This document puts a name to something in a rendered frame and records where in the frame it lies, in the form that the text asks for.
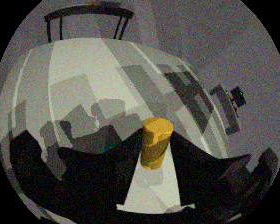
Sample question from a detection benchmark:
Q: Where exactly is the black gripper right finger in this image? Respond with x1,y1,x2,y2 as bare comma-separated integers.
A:
169,131,252,206

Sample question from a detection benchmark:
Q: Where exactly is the cyan circle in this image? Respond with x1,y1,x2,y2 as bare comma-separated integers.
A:
101,143,119,153

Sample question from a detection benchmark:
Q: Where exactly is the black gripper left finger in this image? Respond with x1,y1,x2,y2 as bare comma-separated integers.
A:
56,128,143,205

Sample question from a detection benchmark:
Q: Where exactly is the yellow cylinder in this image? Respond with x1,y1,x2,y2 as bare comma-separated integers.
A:
140,117,173,171

